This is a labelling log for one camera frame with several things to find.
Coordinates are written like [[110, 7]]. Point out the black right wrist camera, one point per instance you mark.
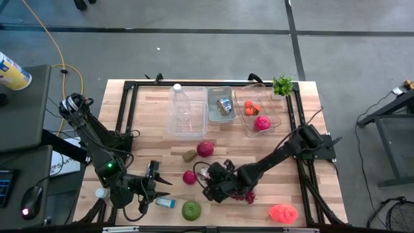
[[229, 165]]

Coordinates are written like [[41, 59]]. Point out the yellow white wipes canister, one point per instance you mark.
[[13, 74]]

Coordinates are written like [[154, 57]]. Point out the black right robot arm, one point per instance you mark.
[[278, 152]]

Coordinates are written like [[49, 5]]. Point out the pink round fruit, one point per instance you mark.
[[189, 177]]

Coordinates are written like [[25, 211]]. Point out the olive brown kiwi fruit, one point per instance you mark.
[[189, 156]]

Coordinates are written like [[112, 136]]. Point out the red grape bunch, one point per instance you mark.
[[249, 196]]

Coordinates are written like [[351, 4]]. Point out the orange tangerine cluster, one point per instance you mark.
[[248, 104]]

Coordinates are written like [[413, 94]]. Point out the tin can blue red label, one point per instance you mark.
[[224, 106]]

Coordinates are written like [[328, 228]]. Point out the red apple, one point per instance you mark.
[[205, 149], [262, 123]]

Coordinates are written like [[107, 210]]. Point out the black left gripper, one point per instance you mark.
[[142, 189]]

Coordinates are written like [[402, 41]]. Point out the clear plastic bottle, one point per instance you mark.
[[179, 103], [102, 193]]

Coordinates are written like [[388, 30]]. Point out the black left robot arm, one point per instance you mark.
[[97, 145]]

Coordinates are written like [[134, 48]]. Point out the black computer mouse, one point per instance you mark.
[[32, 200]]

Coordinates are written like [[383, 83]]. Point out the black keyboard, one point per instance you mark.
[[6, 187]]

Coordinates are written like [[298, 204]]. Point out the black aluminium frame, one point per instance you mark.
[[148, 83]]

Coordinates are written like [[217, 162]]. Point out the black metal side table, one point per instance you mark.
[[385, 111]]

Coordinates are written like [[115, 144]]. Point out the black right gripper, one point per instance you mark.
[[226, 186]]

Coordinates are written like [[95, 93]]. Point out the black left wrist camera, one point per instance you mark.
[[152, 168]]

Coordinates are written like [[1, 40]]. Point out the green apple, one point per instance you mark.
[[191, 211]]

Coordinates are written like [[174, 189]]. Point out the white power adapter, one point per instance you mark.
[[397, 91]]

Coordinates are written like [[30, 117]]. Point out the white printed sheet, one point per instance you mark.
[[64, 163]]

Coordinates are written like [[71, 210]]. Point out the bright pink toy fruit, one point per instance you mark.
[[283, 213]]

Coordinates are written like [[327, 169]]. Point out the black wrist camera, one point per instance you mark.
[[229, 165], [152, 168]]

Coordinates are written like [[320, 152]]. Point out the small brass object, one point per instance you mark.
[[409, 84]]

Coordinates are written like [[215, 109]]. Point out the green plant in white pot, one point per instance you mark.
[[282, 85]]

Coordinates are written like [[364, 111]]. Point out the large clear plastic storage bin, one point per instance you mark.
[[197, 97]]

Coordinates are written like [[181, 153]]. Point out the dark grey desk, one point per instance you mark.
[[29, 168], [22, 113]]

